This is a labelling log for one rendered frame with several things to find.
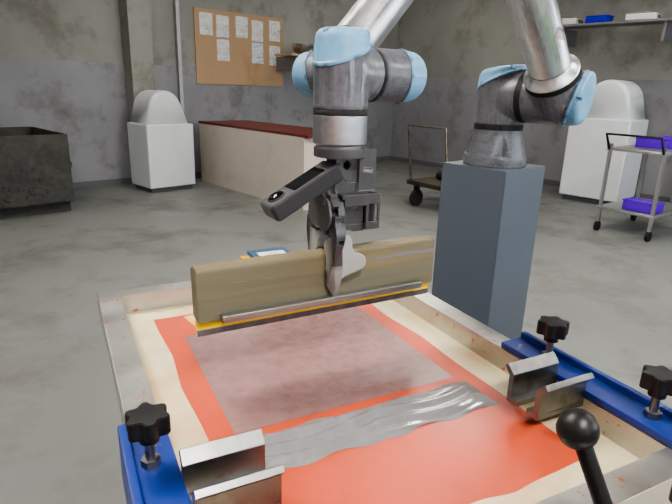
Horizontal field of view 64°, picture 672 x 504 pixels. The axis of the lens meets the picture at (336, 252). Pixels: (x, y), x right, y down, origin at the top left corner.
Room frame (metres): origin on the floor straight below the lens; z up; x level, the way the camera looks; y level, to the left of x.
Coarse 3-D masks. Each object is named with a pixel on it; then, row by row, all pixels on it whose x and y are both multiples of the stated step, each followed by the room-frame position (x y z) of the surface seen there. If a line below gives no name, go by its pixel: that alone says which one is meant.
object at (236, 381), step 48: (192, 336) 0.84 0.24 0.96; (240, 336) 0.84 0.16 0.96; (288, 336) 0.85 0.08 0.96; (192, 384) 0.69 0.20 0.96; (240, 384) 0.69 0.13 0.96; (288, 384) 0.69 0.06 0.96; (336, 384) 0.70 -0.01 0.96; (240, 432) 0.58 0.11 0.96; (288, 480) 0.49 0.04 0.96; (336, 480) 0.50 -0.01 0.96; (384, 480) 0.50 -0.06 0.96
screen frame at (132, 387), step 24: (144, 288) 0.97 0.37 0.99; (168, 288) 0.97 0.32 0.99; (120, 312) 0.85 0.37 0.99; (432, 312) 0.92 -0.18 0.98; (456, 312) 0.90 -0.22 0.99; (120, 336) 0.76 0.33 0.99; (456, 336) 0.85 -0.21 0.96; (480, 336) 0.80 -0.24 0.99; (504, 336) 0.80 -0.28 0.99; (120, 360) 0.69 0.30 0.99; (504, 360) 0.75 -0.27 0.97; (120, 384) 0.62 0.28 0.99; (144, 384) 0.62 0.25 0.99; (120, 408) 0.60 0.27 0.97; (600, 408) 0.60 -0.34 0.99; (600, 432) 0.60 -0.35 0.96; (624, 432) 0.57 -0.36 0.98; (648, 456) 0.51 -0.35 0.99; (624, 480) 0.47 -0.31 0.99; (648, 480) 0.47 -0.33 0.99
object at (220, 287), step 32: (288, 256) 0.72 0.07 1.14; (320, 256) 0.74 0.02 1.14; (384, 256) 0.79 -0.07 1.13; (416, 256) 0.81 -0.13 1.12; (192, 288) 0.67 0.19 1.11; (224, 288) 0.67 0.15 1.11; (256, 288) 0.69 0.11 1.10; (288, 288) 0.71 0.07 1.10; (320, 288) 0.74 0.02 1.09; (352, 288) 0.76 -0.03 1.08
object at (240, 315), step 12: (372, 288) 0.77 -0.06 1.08; (384, 288) 0.77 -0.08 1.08; (396, 288) 0.78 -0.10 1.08; (408, 288) 0.79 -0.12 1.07; (300, 300) 0.72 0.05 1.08; (312, 300) 0.72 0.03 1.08; (324, 300) 0.72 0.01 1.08; (336, 300) 0.73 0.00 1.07; (348, 300) 0.74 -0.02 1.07; (228, 312) 0.67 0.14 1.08; (240, 312) 0.67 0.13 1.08; (252, 312) 0.67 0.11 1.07; (264, 312) 0.68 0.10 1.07; (276, 312) 0.69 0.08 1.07
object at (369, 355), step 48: (336, 336) 0.86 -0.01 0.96; (384, 336) 0.86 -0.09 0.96; (384, 384) 0.70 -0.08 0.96; (432, 384) 0.71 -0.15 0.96; (480, 384) 0.71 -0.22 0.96; (432, 432) 0.59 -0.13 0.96; (480, 432) 0.59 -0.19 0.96; (528, 432) 0.59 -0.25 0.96; (432, 480) 0.50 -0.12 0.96; (480, 480) 0.50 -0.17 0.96; (528, 480) 0.51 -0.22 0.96
